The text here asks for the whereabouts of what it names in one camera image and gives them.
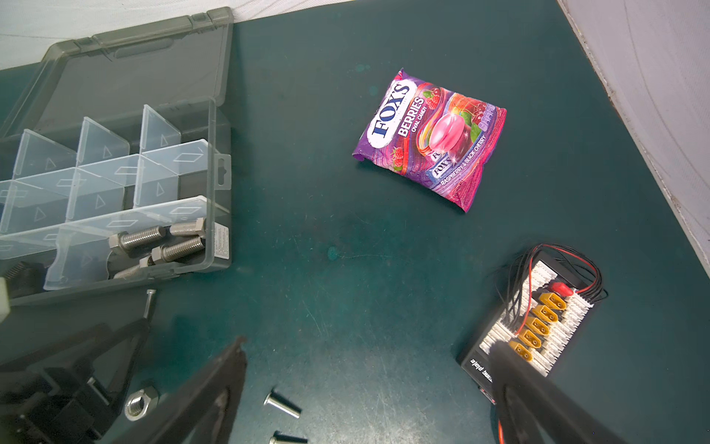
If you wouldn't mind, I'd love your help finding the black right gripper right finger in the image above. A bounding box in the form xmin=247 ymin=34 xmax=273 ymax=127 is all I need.
xmin=489 ymin=342 xmax=623 ymax=443

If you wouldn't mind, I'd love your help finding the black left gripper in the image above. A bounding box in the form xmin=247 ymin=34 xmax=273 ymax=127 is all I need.
xmin=1 ymin=318 xmax=150 ymax=443

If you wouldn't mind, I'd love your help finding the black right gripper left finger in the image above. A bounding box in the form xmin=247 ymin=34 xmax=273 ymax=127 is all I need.
xmin=116 ymin=337 xmax=247 ymax=443

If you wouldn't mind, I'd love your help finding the silver hex bolt pair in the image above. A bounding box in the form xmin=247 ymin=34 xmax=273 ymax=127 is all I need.
xmin=113 ymin=236 xmax=205 ymax=279

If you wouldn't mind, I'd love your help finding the silver hex nut middle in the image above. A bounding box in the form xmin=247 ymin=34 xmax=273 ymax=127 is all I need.
xmin=124 ymin=386 xmax=160 ymax=422

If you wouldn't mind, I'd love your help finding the small silver screw pair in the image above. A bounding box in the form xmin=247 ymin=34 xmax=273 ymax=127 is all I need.
xmin=261 ymin=386 xmax=312 ymax=443

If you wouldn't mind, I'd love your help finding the small silver screw by box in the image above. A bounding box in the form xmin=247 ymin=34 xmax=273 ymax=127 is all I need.
xmin=143 ymin=289 xmax=157 ymax=321

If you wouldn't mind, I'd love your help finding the grey plastic organizer box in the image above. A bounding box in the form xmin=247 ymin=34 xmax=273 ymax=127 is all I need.
xmin=1 ymin=7 xmax=234 ymax=306

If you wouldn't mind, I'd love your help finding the purple Fox's candy bag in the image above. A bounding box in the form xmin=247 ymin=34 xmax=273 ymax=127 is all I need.
xmin=352 ymin=70 xmax=507 ymax=212

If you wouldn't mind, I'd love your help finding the red black wire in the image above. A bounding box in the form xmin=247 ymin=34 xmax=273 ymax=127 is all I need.
xmin=487 ymin=242 xmax=608 ymax=444

